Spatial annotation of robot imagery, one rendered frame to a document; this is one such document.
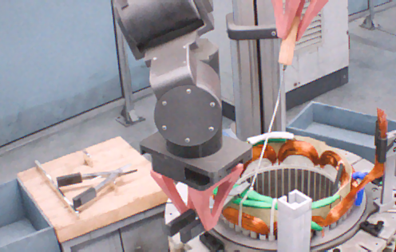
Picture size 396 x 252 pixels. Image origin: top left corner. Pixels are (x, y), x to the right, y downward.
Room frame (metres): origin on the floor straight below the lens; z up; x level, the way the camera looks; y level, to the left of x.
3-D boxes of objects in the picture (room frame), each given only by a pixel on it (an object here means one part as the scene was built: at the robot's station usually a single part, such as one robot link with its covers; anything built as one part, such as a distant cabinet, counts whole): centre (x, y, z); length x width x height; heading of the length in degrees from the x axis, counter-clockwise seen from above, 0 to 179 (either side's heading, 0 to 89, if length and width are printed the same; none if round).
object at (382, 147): (0.66, -0.22, 1.21); 0.04 x 0.04 x 0.03; 30
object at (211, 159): (0.60, 0.01, 1.28); 0.10 x 0.07 x 0.07; 47
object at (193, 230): (0.58, 0.02, 1.17); 0.04 x 0.01 x 0.02; 136
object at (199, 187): (0.60, 0.01, 1.21); 0.07 x 0.07 x 0.09; 47
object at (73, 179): (0.83, 0.20, 1.09); 0.04 x 0.01 x 0.02; 105
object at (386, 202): (0.68, -0.23, 1.15); 0.03 x 0.02 x 0.12; 112
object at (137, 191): (0.87, 0.18, 1.05); 0.20 x 0.19 x 0.02; 120
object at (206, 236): (0.64, 0.00, 1.10); 0.03 x 0.01 x 0.01; 29
